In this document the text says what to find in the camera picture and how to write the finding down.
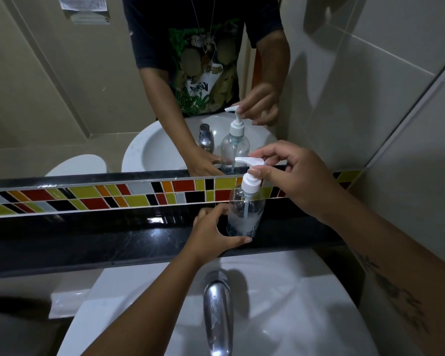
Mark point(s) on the wall mirror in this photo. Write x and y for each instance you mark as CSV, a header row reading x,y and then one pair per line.
x,y
78,88

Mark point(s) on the colourful mosaic tile strip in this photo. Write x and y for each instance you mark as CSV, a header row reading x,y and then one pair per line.
x,y
96,194

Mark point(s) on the person's left hand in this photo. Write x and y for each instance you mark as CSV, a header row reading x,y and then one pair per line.
x,y
206,237

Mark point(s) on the chrome faucet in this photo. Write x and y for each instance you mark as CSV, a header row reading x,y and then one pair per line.
x,y
218,311

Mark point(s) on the person's left forearm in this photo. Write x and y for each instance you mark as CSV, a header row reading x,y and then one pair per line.
x,y
148,311

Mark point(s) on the clear pump soap bottle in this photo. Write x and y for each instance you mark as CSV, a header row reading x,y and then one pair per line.
x,y
244,207

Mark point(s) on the person's left thumb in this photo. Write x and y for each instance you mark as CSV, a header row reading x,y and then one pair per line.
x,y
235,241

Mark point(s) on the person's right hand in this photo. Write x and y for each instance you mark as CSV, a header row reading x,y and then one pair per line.
x,y
304,181

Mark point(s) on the person's right forearm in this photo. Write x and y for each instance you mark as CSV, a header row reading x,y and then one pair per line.
x,y
396,278

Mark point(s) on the white ceramic sink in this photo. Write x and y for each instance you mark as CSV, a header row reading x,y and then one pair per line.
x,y
289,304

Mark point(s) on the person's right thumb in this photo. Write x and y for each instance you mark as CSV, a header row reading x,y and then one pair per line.
x,y
263,172

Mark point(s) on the black stone ledge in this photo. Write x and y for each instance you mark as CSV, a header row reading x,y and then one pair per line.
x,y
96,237

